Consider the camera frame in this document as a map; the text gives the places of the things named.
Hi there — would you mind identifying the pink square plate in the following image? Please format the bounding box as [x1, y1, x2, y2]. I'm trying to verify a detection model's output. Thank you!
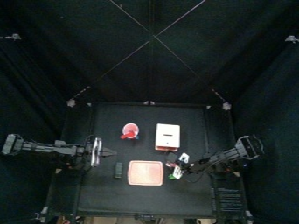
[126, 159, 165, 186]

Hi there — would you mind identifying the white printed label sticker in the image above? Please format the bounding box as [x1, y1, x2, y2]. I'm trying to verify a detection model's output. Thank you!
[217, 186, 246, 214]

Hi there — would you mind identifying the white rectangular box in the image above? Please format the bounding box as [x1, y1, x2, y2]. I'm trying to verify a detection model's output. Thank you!
[154, 122, 183, 152]

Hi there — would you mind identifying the thin diagonal brace wire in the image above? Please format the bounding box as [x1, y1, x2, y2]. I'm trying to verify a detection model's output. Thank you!
[71, 0, 207, 100]
[109, 0, 230, 103]

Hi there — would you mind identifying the black seaweed sushi roll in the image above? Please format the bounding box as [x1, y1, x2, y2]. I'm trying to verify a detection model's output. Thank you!
[114, 162, 125, 179]

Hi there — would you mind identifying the red cup with handle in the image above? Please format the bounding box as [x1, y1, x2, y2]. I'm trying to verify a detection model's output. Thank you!
[119, 122, 142, 140]

